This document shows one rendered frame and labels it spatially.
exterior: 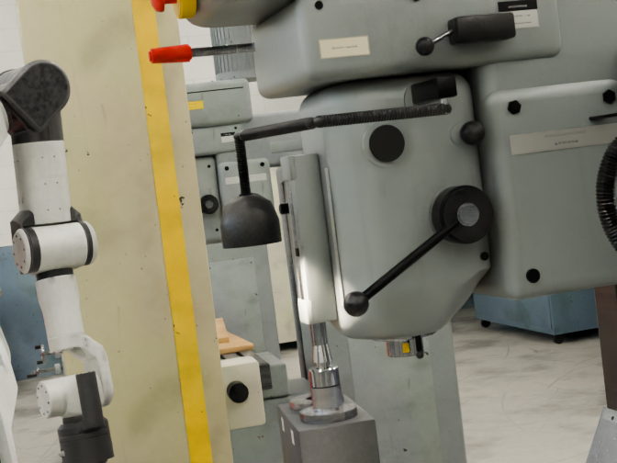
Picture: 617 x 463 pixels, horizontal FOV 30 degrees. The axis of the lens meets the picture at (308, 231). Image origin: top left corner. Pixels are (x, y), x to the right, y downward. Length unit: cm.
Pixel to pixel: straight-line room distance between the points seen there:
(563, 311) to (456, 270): 742
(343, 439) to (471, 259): 45
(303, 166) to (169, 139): 175
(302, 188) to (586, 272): 36
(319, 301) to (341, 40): 32
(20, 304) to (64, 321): 838
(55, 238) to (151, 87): 120
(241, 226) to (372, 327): 20
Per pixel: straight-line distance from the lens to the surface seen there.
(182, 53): 149
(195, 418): 318
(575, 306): 884
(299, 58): 132
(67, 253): 200
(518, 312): 923
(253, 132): 133
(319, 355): 175
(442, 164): 138
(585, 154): 144
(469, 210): 135
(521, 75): 142
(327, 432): 173
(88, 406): 197
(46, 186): 201
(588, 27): 147
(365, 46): 133
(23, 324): 1041
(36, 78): 201
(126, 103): 312
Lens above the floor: 153
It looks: 3 degrees down
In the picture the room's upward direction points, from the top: 7 degrees counter-clockwise
